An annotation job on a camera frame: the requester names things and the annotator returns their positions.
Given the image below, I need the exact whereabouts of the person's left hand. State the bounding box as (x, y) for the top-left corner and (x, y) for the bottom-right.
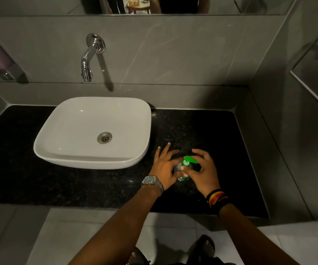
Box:
(149, 142), (189, 191)

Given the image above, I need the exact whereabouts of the person's right hand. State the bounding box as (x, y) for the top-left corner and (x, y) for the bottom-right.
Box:
(180, 148), (221, 197)

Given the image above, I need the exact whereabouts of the green pump soap bottle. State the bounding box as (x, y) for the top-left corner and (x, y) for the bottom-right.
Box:
(173, 155), (198, 182)

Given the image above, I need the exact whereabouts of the person's left forearm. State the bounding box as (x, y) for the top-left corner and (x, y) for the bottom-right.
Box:
(68, 186), (163, 265)

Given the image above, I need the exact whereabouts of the person's right forearm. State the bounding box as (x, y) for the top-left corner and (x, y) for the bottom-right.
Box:
(218, 203), (301, 265)

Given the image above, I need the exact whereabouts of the silver metal wristwatch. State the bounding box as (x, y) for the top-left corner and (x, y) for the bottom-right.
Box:
(141, 175), (165, 194)

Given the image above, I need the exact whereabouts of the orange striped wristband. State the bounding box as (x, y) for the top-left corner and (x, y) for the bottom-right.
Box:
(209, 191), (226, 208)

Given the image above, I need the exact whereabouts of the black thread wristband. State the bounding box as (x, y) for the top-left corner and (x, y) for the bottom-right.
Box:
(212, 197), (230, 217)

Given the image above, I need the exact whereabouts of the metal sink drain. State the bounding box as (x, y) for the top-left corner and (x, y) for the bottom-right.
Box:
(97, 132), (113, 144)

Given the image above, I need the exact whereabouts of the black sandal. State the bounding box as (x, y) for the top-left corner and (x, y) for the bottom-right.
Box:
(126, 247), (151, 265)
(186, 234), (216, 265)

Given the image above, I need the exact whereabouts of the white ceramic sink basin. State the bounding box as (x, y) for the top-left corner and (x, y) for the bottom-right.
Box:
(33, 97), (152, 170)

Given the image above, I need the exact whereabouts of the chrome wall faucet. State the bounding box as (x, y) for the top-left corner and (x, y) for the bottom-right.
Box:
(81, 33), (106, 82)

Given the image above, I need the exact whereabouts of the metal towel rail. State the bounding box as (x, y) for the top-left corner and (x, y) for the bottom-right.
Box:
(290, 25), (318, 118)

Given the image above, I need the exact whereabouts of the wall mirror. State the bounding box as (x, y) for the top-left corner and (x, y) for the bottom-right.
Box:
(0, 0), (298, 16)

